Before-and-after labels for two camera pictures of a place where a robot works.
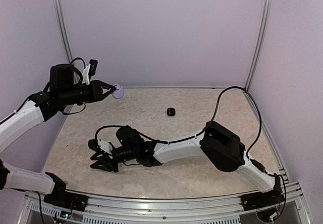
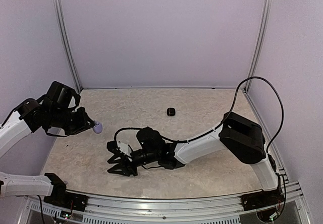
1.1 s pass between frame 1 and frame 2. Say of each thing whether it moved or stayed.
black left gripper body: moved
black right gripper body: moved
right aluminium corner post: stayed
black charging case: stayed
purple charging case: moved
